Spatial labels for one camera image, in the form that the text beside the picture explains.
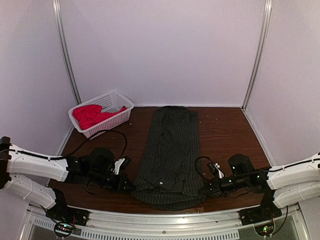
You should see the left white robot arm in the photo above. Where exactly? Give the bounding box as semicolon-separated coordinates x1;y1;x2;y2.
0;136;135;222

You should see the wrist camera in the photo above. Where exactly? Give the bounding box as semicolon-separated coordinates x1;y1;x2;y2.
89;147;131;175
206;153;253;180

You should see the right aluminium corner post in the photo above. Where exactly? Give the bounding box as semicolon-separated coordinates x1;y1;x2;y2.
241;0;273;112

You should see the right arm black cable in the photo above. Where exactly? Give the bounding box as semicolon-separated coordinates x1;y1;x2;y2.
194;156;213;178

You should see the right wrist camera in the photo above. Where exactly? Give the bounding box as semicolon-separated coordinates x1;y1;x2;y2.
206;153;253;180

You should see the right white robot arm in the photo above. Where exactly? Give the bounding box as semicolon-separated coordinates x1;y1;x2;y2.
198;153;320;221

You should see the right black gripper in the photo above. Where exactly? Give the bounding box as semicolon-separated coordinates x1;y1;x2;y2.
198;175;249;199

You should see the left aluminium corner post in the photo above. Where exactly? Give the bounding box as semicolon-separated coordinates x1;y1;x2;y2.
52;0;82;105

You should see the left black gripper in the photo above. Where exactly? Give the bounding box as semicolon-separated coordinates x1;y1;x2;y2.
89;169;136;193

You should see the aluminium corner post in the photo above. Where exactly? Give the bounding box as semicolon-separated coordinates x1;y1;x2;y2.
241;0;273;112
52;0;82;105

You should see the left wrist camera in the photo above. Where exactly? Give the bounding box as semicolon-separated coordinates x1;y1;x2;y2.
89;147;131;175

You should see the black pinstriped shirt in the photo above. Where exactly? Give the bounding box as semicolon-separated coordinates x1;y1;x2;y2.
131;106;205;211

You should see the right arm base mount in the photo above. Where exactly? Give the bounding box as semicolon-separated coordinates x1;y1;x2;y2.
239;202;289;239

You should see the red garment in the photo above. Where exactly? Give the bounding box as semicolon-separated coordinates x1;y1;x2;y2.
72;104;127;130

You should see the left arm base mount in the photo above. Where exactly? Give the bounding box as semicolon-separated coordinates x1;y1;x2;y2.
41;204;90;239

